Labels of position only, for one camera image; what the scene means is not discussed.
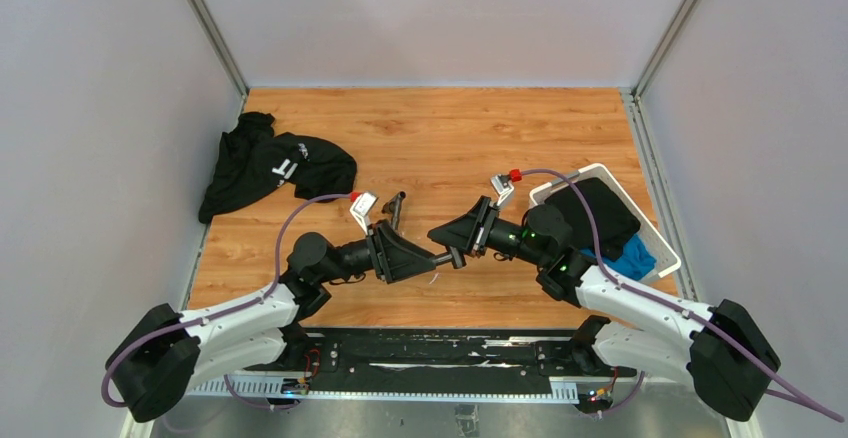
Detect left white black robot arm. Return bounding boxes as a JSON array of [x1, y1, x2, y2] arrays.
[[103, 220, 438, 423]]

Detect black cloth with white print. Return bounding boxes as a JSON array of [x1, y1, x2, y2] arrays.
[[198, 112, 358, 224]]

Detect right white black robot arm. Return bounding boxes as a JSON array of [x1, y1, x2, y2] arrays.
[[427, 197, 781, 422]]

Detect grey faucet with lever handle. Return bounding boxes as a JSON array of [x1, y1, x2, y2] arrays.
[[381, 191, 407, 230]]

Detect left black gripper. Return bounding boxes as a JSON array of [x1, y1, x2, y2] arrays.
[[318, 220, 436, 285]]

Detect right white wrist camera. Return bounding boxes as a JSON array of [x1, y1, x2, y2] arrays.
[[490, 174, 515, 209]]

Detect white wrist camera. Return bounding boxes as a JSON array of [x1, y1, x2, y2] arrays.
[[490, 174, 515, 209], [349, 191, 378, 236]]

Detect white plastic basket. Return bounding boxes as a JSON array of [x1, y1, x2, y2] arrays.
[[529, 163, 682, 284]]

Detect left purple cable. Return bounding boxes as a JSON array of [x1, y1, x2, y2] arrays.
[[100, 191, 362, 410]]

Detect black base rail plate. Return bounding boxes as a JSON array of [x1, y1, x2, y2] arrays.
[[192, 326, 641, 404]]

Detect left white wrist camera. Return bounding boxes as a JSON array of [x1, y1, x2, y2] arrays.
[[349, 191, 378, 236]]

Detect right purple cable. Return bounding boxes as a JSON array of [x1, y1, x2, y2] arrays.
[[507, 168, 846, 423]]

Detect black cloth in basket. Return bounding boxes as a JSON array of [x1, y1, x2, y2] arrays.
[[544, 178, 641, 252]]

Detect blue cloth in basket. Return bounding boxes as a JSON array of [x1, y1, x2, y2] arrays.
[[599, 234, 657, 281]]

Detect purple cable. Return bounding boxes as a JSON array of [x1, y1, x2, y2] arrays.
[[507, 168, 846, 423], [100, 191, 362, 410]]

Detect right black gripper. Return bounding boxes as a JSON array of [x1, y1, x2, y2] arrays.
[[428, 196, 548, 267]]

